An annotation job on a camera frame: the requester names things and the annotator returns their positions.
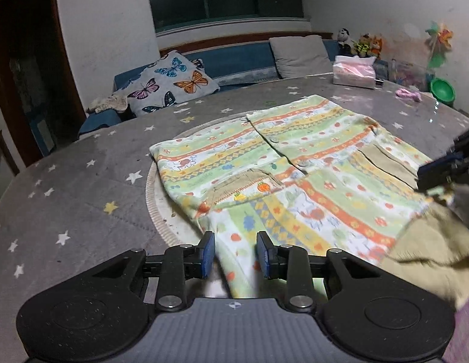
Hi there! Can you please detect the colourful patterned children's jacket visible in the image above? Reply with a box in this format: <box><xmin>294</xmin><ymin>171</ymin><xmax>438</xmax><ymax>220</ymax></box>
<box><xmin>150</xmin><ymin>95</ymin><xmax>469</xmax><ymax>306</ymax></box>

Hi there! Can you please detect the green plastic bowl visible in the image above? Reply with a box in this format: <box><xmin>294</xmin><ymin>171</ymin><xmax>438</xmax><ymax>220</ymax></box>
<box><xmin>429</xmin><ymin>78</ymin><xmax>456</xmax><ymax>107</ymax></box>

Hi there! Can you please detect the pink fabric hair band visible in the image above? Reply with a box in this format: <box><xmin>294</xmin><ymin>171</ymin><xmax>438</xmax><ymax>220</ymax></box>
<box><xmin>395</xmin><ymin>89</ymin><xmax>421</xmax><ymax>103</ymax></box>

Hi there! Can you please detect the clear plastic toy box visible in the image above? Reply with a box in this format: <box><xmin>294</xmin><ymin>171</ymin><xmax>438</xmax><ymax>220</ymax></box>
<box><xmin>389</xmin><ymin>59</ymin><xmax>435</xmax><ymax>92</ymax></box>

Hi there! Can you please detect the colourful pinwheel toy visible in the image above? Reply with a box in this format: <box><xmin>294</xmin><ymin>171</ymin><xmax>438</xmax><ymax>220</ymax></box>
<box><xmin>425</xmin><ymin>21</ymin><xmax>454</xmax><ymax>69</ymax></box>

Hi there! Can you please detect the grey star patterned table cover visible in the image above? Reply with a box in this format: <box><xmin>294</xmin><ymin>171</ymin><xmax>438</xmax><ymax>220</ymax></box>
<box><xmin>0</xmin><ymin>75</ymin><xmax>469</xmax><ymax>362</ymax></box>

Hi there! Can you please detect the orange fox plush toy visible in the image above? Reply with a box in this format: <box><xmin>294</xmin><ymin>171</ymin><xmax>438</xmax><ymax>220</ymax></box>
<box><xmin>369</xmin><ymin>35</ymin><xmax>384</xmax><ymax>59</ymax></box>

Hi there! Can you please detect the pink tissue pack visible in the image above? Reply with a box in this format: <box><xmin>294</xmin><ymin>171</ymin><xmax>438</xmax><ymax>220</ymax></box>
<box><xmin>333</xmin><ymin>56</ymin><xmax>376</xmax><ymax>89</ymax></box>

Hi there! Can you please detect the yellow plush toy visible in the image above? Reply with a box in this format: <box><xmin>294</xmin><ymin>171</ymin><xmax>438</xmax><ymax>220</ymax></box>
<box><xmin>352</xmin><ymin>34</ymin><xmax>372</xmax><ymax>58</ymax></box>

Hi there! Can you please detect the panda plush toy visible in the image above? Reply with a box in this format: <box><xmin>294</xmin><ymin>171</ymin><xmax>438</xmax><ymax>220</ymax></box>
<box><xmin>337</xmin><ymin>28</ymin><xmax>358</xmax><ymax>57</ymax></box>

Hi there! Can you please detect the cream cloth on sofa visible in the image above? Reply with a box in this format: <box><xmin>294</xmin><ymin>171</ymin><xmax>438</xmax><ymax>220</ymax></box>
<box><xmin>86</xmin><ymin>94</ymin><xmax>129</xmax><ymax>114</ymax></box>

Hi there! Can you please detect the butterfly print pillow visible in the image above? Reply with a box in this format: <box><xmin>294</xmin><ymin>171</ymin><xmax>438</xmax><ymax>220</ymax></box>
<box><xmin>117</xmin><ymin>51</ymin><xmax>220</xmax><ymax>117</ymax></box>

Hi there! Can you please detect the grey plain pillow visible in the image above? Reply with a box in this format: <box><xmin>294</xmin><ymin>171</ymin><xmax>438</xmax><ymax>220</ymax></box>
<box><xmin>269</xmin><ymin>35</ymin><xmax>333</xmax><ymax>79</ymax></box>

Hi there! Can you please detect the blue sofa bench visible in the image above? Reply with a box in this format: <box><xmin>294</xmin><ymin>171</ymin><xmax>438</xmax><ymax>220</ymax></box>
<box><xmin>79</xmin><ymin>38</ymin><xmax>338</xmax><ymax>135</ymax></box>

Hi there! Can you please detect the dark wooden door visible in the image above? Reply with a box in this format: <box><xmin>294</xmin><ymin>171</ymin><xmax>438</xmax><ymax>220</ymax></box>
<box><xmin>0</xmin><ymin>0</ymin><xmax>86</xmax><ymax>166</ymax></box>

